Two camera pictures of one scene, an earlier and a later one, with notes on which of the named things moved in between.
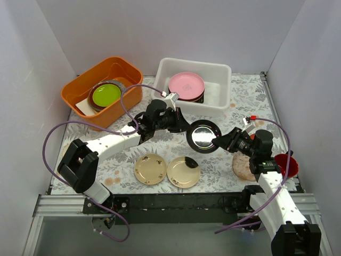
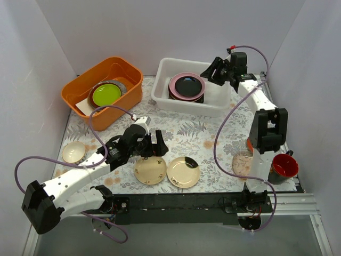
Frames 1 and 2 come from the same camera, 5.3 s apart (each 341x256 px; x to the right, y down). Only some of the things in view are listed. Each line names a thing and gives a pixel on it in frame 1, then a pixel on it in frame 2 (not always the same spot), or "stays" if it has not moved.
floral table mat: (224, 154) stays
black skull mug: (282, 160) stays
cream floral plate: (150, 169) stays
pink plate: (187, 85) stays
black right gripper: (230, 140) → (220, 72)
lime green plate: (105, 95) stays
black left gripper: (175, 120) → (150, 145)
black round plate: (200, 135) → (188, 86)
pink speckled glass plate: (241, 167) stays
